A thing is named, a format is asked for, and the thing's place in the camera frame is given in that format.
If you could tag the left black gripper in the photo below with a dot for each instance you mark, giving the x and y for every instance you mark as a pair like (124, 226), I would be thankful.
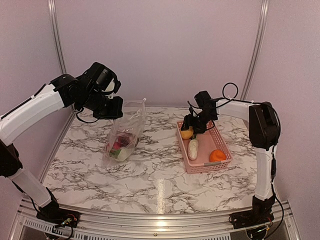
(115, 111)

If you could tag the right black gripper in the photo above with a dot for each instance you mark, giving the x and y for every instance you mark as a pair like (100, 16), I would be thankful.
(188, 121)

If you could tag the pink perforated plastic basket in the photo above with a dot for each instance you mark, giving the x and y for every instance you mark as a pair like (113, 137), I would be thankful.
(207, 142)

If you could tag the yellow lemon toy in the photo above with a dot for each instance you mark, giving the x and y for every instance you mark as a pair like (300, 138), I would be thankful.
(187, 134)

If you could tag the clear zip top bag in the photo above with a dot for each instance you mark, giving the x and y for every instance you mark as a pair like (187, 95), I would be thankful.
(132, 123)

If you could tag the orange tangerine toy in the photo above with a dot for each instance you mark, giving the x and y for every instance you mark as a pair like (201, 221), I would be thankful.
(217, 156)

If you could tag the dark maroon eggplant toy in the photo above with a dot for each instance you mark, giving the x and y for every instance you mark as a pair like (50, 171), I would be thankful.
(126, 139)

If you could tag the dark red fuzzy fruit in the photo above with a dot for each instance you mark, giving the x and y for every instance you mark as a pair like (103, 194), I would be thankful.
(116, 146)

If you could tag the white radish with leaves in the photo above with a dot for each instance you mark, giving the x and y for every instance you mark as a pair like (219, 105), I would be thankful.
(120, 154)

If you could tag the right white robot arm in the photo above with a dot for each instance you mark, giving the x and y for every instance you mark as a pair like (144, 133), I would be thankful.
(264, 133)

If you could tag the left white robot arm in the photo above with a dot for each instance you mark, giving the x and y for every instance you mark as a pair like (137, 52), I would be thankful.
(15, 122)

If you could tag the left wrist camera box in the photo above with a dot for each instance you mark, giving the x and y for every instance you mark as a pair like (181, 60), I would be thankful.
(102, 79)

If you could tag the right aluminium frame post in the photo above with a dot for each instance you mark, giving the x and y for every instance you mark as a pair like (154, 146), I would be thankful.
(260, 33)

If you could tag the aluminium frame post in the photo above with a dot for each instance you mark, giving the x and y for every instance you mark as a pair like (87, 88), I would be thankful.
(56, 35)
(260, 33)

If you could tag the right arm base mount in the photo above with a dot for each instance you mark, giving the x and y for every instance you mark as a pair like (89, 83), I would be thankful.
(260, 213)

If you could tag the left aluminium frame post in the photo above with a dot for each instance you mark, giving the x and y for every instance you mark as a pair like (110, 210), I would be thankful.
(56, 35)

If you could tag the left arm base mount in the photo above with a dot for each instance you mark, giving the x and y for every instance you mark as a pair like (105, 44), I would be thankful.
(61, 217)

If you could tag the front aluminium rail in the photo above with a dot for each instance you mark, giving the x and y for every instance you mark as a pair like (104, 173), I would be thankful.
(108, 225)

